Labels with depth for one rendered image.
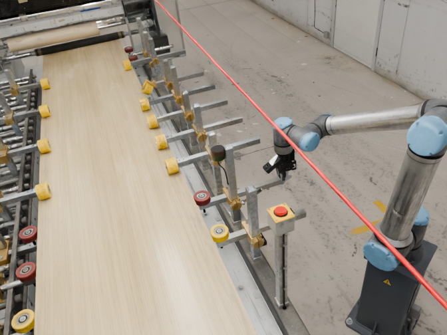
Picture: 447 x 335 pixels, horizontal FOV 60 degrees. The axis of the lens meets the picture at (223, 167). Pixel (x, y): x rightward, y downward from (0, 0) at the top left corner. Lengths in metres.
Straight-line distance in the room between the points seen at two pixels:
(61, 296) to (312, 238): 1.78
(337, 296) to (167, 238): 1.27
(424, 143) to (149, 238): 1.12
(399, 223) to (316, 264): 1.17
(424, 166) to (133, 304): 1.13
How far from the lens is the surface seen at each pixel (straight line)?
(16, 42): 4.09
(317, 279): 2.66
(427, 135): 1.38
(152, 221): 1.81
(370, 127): 1.67
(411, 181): 1.51
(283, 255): 1.43
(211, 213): 2.19
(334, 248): 2.83
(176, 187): 1.95
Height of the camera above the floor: 2.14
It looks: 38 degrees down
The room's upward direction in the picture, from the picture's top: 7 degrees counter-clockwise
